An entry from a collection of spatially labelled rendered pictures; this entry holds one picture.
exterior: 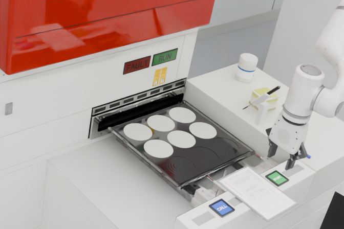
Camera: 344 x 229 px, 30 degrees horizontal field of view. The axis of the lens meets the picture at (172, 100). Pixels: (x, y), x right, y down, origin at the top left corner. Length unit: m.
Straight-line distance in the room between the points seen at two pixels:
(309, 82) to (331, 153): 0.51
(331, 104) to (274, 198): 0.36
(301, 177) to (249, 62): 0.57
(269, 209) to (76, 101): 0.70
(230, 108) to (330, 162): 0.41
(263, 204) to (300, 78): 0.40
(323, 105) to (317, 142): 0.49
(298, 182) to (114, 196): 0.59
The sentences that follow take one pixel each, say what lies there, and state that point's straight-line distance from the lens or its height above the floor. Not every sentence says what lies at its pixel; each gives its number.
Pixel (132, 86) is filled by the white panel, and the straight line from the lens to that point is 2.24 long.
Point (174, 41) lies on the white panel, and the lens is 2.28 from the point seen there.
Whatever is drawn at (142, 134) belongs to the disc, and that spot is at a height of 0.90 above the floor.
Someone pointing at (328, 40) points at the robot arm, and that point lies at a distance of 1.88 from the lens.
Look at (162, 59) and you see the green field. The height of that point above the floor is 1.09.
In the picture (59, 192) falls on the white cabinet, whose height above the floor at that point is 0.74.
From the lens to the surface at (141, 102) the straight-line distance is 2.30.
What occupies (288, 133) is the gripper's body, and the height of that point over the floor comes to 1.16.
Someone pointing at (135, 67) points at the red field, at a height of 1.09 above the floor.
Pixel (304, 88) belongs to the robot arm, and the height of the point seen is 1.33.
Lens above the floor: 2.17
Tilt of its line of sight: 32 degrees down
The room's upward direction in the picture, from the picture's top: 12 degrees clockwise
